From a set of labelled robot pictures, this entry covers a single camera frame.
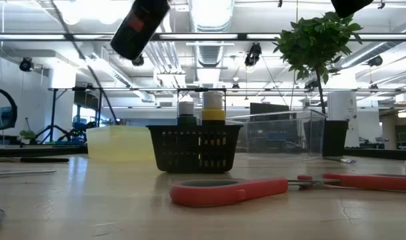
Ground yellow paint bottle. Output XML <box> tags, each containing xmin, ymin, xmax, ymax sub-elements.
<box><xmin>201</xmin><ymin>90</ymin><xmax>226</xmax><ymax>127</ymax></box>

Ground green paint bottle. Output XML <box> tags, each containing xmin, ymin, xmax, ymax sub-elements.
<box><xmin>175</xmin><ymin>101</ymin><xmax>198</xmax><ymax>127</ymax></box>

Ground blue paint bottle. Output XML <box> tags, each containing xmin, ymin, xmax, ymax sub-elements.
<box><xmin>110</xmin><ymin>0</ymin><xmax>172</xmax><ymax>61</ymax></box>

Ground red-handled scissors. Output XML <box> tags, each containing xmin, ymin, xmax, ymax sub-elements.
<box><xmin>169</xmin><ymin>172</ymin><xmax>406</xmax><ymax>208</ymax></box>

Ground black pen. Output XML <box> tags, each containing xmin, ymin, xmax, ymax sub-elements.
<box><xmin>0</xmin><ymin>156</ymin><xmax>71</xmax><ymax>164</ymax></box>

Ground green leafy plant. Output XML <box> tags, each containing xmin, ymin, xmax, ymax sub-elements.
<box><xmin>272</xmin><ymin>11</ymin><xmax>364</xmax><ymax>116</ymax></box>

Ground black ceiling spotlight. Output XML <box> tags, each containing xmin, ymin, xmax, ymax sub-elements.
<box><xmin>367</xmin><ymin>54</ymin><xmax>384</xmax><ymax>68</ymax></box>
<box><xmin>243</xmin><ymin>42</ymin><xmax>263</xmax><ymax>67</ymax></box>
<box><xmin>18</xmin><ymin>56</ymin><xmax>35</xmax><ymax>73</ymax></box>

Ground white round column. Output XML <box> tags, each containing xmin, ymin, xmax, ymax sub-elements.
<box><xmin>327</xmin><ymin>91</ymin><xmax>359</xmax><ymax>148</ymax></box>

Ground black plant pot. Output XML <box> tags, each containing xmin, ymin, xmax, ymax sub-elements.
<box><xmin>321</xmin><ymin>119</ymin><xmax>349</xmax><ymax>157</ymax></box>

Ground clear plastic bin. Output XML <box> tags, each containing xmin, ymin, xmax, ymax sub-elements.
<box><xmin>225</xmin><ymin>109</ymin><xmax>328</xmax><ymax>157</ymax></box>

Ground black slotted plastic basket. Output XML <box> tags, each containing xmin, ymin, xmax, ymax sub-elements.
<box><xmin>145</xmin><ymin>124</ymin><xmax>243</xmax><ymax>174</ymax></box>

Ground silver ventilation duct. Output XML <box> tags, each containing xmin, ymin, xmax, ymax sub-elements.
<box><xmin>188</xmin><ymin>0</ymin><xmax>237</xmax><ymax>67</ymax></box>

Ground black ring-shaped device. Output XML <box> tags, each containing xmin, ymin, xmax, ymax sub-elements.
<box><xmin>0</xmin><ymin>87</ymin><xmax>19</xmax><ymax>131</ymax></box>

